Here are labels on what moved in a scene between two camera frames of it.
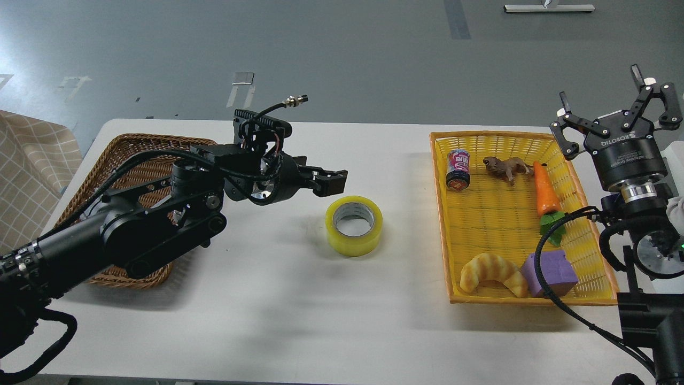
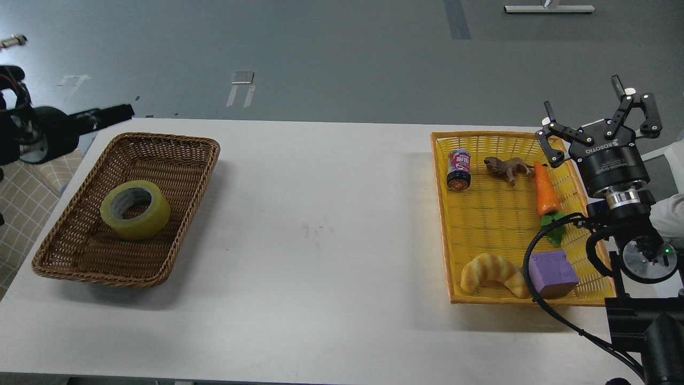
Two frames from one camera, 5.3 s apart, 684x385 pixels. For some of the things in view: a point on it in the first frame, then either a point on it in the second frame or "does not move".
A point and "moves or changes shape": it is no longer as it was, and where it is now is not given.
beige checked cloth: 37,157 does not move
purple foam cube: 556,270 does not move
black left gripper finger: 325,183 -> 112,115
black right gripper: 626,155 -> 608,165
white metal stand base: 552,8 does not move
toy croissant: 484,267 does not move
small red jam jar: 458,176 does not move
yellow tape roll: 360,246 moves or changes shape
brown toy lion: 506,168 does not move
